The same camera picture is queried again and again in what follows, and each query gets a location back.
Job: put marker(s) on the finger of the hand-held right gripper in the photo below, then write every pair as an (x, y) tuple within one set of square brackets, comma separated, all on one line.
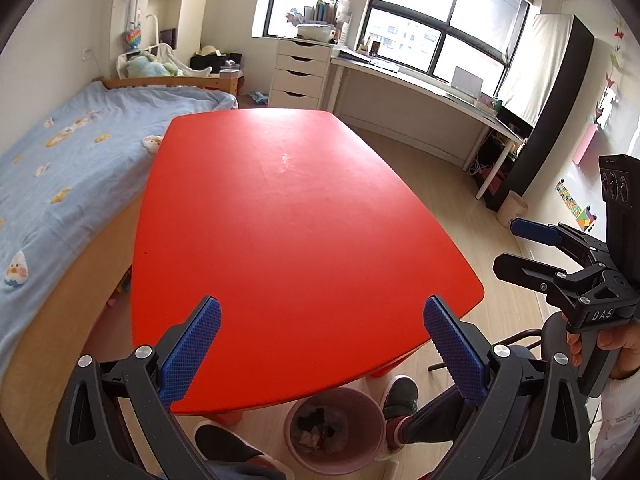
[(532, 230), (530, 272)]

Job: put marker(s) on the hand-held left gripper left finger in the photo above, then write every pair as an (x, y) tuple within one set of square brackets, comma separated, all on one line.
[(192, 350)]

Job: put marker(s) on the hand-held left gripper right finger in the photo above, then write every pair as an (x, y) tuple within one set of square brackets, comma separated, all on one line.
[(452, 350)]

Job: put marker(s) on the pink trash bin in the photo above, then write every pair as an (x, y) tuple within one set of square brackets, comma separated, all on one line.
[(345, 455)]

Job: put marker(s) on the person's right forearm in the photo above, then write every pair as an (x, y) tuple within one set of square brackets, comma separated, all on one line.
[(617, 425)]

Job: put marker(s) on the person's right hand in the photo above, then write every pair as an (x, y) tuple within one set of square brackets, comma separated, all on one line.
[(622, 352)]

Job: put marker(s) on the white waste bin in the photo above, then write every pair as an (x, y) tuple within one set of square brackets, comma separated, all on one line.
[(511, 209)]

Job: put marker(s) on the person's right leg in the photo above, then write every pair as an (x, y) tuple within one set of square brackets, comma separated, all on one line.
[(435, 420)]

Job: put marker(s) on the person's right shoe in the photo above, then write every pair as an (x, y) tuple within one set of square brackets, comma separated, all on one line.
[(400, 400)]

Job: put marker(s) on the person's shoe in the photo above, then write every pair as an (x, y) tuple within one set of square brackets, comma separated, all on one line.
[(400, 400), (225, 442)]

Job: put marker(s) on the person's left shoe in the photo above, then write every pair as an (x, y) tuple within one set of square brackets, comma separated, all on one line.
[(225, 442)]

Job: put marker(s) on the tall black cabinet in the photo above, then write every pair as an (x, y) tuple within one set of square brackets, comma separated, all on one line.
[(560, 110)]

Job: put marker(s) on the white board on desk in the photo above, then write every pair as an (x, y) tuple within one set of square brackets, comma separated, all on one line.
[(467, 80)]

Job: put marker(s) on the white long desk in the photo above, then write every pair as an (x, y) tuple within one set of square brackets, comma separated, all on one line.
[(420, 87)]

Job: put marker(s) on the light blue printed blanket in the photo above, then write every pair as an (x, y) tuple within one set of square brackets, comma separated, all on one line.
[(65, 170)]

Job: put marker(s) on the black framed window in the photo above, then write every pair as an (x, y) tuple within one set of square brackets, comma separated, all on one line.
[(415, 5)]

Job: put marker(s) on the white drawer unit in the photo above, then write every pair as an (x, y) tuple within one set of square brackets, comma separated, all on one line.
[(300, 72)]

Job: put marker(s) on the black bag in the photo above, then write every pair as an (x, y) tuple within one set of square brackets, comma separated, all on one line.
[(215, 62)]

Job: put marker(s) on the blue green plush toy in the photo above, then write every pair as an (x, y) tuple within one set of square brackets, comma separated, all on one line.
[(147, 65)]

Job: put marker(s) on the white basin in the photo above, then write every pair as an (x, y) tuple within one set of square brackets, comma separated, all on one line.
[(315, 32)]

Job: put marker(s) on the row of books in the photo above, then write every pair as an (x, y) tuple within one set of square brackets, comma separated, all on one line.
[(330, 10)]

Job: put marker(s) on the straw hat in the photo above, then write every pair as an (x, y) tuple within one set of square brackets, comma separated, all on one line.
[(207, 51)]

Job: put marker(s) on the rainbow heart toy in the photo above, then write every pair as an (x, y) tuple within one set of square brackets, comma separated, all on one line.
[(132, 40)]

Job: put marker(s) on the pink wall board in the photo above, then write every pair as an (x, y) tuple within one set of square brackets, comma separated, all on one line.
[(585, 142)]

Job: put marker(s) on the wooden bed frame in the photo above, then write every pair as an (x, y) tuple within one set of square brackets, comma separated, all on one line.
[(60, 340)]

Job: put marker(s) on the white cot rail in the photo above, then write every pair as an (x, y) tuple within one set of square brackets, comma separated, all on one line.
[(165, 50)]

